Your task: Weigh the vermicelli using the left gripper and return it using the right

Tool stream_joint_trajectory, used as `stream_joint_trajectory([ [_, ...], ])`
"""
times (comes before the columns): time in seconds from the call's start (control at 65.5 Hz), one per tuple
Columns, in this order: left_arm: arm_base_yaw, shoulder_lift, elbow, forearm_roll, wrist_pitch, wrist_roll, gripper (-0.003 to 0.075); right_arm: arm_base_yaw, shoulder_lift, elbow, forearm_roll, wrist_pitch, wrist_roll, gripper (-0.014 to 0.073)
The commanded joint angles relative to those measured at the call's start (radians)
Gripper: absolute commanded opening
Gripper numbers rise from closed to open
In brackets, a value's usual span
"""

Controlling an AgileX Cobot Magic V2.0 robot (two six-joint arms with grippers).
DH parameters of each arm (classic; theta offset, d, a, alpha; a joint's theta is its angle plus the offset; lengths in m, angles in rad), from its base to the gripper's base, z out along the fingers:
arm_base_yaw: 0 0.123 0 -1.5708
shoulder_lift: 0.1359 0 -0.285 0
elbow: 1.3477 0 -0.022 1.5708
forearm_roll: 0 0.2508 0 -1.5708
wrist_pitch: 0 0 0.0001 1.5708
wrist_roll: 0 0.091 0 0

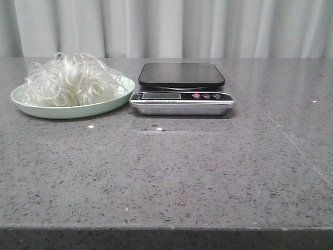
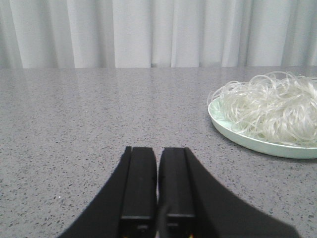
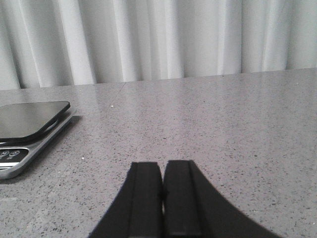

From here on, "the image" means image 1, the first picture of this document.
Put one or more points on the white vermicelli noodle bundle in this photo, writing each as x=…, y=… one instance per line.
x=75, y=79

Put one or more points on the black silver kitchen scale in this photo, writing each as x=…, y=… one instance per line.
x=181, y=89

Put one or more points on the light green plate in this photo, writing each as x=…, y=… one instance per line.
x=74, y=111

